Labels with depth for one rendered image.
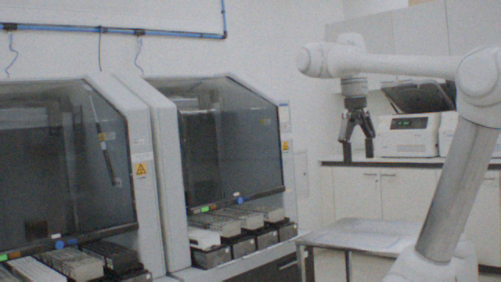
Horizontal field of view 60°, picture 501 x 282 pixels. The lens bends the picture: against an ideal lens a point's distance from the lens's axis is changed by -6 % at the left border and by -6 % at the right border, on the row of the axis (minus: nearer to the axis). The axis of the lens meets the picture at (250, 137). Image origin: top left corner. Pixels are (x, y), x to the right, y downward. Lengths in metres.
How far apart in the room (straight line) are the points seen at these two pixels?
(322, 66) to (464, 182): 0.53
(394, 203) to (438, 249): 2.88
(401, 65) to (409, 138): 2.61
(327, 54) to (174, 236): 1.02
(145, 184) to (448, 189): 1.17
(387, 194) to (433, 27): 1.48
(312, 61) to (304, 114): 2.94
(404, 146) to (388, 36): 1.03
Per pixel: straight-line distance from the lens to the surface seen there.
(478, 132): 1.11
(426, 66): 1.35
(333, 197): 4.43
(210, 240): 2.03
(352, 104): 1.53
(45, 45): 2.93
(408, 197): 4.01
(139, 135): 1.85
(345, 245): 1.91
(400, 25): 4.29
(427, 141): 3.86
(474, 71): 1.04
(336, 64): 1.38
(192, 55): 3.45
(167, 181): 1.93
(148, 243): 1.91
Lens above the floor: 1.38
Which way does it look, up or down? 3 degrees down
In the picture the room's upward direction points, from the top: 5 degrees counter-clockwise
